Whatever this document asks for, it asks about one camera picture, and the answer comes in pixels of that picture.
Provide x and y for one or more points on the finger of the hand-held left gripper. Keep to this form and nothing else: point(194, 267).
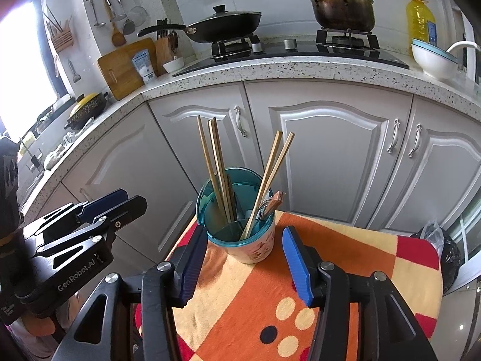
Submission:
point(105, 201)
point(127, 210)

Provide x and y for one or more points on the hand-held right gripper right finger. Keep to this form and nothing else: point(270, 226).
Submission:
point(297, 263)

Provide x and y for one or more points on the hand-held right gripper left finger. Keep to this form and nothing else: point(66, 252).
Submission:
point(191, 267)

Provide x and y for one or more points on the floral utensil holder teal inside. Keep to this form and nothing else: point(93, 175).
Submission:
point(255, 248)

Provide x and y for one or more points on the metal spoon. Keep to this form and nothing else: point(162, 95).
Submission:
point(265, 203)

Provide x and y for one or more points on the white ceramic spoon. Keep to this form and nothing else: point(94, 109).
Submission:
point(250, 213)

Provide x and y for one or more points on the wooden chopstick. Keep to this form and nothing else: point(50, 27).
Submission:
point(222, 158)
point(206, 158)
point(277, 169)
point(266, 169)
point(230, 191)
point(217, 158)

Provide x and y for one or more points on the grey cabinet door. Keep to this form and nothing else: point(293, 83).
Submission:
point(131, 165)
point(330, 150)
point(443, 180)
point(188, 131)

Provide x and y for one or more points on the crumpled white cloth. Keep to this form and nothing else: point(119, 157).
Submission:
point(56, 156)

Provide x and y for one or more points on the orange red patterned table cloth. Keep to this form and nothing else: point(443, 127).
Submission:
point(244, 308)

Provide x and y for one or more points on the pot with yellow lid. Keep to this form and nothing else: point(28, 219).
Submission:
point(88, 109)

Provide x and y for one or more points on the hanging peeler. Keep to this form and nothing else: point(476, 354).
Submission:
point(76, 77)

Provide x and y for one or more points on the white packet blue label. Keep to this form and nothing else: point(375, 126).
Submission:
point(144, 67)

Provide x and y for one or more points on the black trash bag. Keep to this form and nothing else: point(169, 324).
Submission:
point(447, 255)

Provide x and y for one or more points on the small white bowl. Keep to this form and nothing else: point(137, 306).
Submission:
point(173, 66)

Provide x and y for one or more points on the wooden knife block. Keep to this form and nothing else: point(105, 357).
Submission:
point(163, 54)

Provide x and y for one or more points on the wooden spatula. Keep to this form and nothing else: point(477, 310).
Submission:
point(117, 37)

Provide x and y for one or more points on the metal spatula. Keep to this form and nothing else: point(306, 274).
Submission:
point(129, 26)

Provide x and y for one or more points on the metal strainer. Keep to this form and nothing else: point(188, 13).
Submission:
point(120, 17)

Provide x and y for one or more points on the metal ladle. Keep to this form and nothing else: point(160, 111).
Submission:
point(96, 11)

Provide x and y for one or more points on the black frying pan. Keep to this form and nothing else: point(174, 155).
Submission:
point(225, 32)

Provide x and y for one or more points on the black gas hob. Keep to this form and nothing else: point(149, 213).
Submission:
point(293, 58)

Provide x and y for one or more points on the glass pan lid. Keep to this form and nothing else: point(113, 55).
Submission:
point(225, 14)

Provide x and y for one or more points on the white bowl blue rim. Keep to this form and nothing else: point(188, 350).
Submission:
point(432, 64)

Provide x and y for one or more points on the dark cooking pot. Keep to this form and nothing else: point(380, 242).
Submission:
point(344, 15)

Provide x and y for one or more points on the yellow oil bottle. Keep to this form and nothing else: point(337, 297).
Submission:
point(419, 22)

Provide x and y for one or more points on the white faucet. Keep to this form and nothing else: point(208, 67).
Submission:
point(464, 45)

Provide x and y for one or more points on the wooden wall chopstick rack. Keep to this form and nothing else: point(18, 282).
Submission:
point(62, 39)

